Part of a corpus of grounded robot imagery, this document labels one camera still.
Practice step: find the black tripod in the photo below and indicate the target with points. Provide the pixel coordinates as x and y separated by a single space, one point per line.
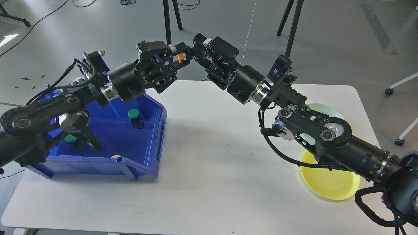
293 26
167 18

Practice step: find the black stand base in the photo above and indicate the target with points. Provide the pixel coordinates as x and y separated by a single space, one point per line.
5 14

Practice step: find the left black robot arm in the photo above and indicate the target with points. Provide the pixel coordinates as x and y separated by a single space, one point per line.
29 132

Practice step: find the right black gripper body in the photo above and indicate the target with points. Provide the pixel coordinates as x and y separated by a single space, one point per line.
244 83

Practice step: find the blue plastic bin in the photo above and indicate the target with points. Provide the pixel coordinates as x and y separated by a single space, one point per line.
105 128

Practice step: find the light green plate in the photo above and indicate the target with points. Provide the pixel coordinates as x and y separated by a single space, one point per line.
322 108

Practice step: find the yellow button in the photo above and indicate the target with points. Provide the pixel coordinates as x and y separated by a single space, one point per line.
181 57

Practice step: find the yellow plate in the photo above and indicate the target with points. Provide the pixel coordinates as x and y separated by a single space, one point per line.
334 185

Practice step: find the black tripod left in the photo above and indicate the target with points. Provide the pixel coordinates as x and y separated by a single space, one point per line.
167 18

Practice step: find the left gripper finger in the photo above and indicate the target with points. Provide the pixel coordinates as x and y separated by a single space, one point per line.
146 50
182 48

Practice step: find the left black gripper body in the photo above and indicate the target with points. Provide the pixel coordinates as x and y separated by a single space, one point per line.
131 80

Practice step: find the black tripod right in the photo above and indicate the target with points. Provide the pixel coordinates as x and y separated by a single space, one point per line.
293 26

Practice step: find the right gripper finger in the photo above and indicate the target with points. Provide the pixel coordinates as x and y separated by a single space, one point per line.
202 56
222 54

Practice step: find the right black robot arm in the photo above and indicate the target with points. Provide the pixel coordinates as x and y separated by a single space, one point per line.
390 202

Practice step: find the green button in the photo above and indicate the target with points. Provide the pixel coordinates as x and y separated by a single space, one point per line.
135 118
75 144

